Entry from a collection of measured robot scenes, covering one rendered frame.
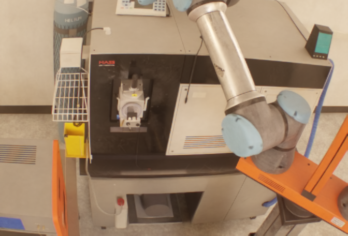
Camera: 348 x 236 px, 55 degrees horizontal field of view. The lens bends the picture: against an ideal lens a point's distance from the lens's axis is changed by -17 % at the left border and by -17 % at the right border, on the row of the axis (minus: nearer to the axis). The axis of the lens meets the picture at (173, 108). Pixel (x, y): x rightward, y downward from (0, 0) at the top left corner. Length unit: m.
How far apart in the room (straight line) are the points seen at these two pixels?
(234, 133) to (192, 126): 0.95
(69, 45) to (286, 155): 1.26
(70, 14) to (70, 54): 0.47
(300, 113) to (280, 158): 0.17
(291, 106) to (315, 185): 0.25
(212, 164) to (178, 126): 0.36
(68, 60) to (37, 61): 1.09
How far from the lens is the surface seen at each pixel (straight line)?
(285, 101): 1.02
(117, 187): 2.11
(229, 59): 0.99
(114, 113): 1.79
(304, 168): 1.21
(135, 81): 1.59
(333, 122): 4.09
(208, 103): 1.82
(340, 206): 1.16
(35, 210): 1.43
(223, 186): 2.26
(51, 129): 3.25
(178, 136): 1.94
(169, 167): 2.07
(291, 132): 1.03
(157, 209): 2.59
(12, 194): 1.48
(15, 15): 2.82
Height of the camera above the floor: 2.34
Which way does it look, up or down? 42 degrees down
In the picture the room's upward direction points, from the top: 11 degrees clockwise
